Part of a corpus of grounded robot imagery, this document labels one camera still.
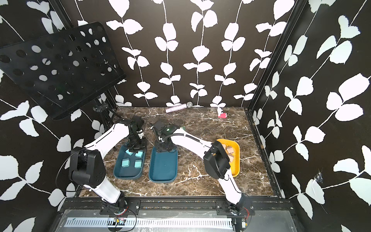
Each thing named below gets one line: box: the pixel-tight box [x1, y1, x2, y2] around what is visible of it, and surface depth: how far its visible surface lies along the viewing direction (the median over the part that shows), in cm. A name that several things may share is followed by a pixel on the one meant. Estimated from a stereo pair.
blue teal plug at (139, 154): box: [135, 150, 144, 159], surface depth 92 cm
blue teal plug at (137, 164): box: [134, 159, 143, 169], surface depth 88 cm
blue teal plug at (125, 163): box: [121, 158, 130, 168], surface depth 89 cm
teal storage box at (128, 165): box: [113, 145, 147, 180], surface depth 90 cm
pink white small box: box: [217, 112, 228, 119], surface depth 117 cm
